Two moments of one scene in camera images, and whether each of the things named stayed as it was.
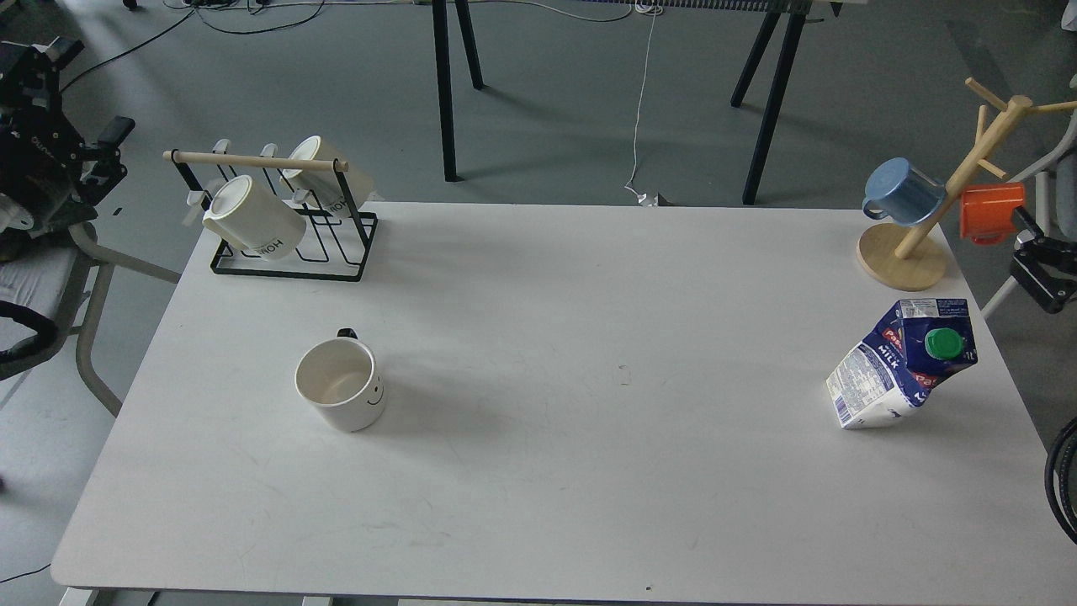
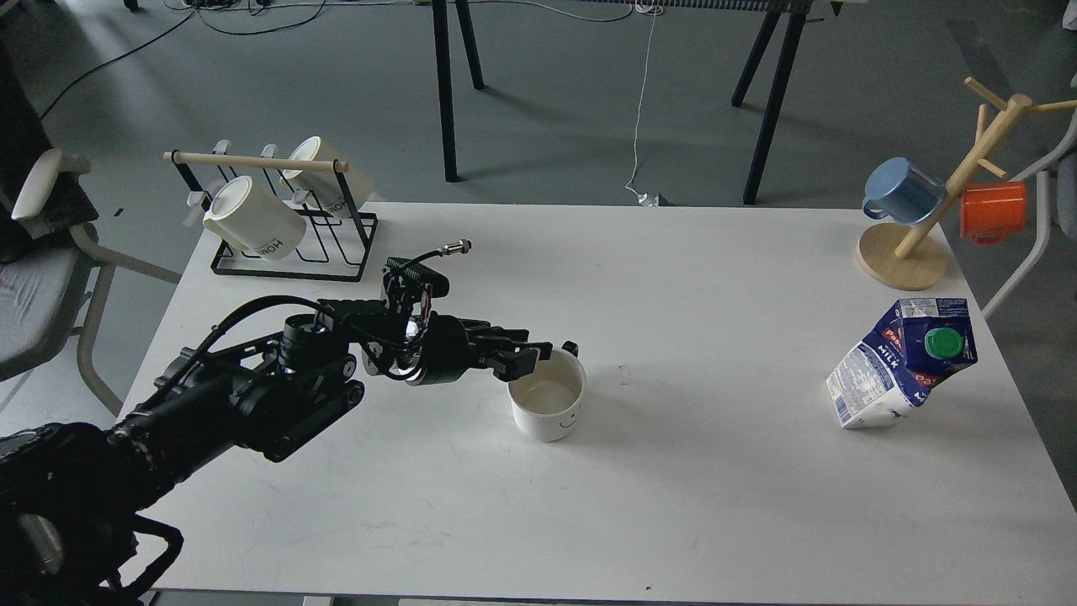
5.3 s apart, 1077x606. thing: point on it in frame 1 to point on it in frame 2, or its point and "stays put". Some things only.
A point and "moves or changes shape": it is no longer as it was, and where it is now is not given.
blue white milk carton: [915, 347] stays put
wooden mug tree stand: [906, 256] stays put
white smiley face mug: [340, 379] moves or changes shape
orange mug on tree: [986, 211] stays put
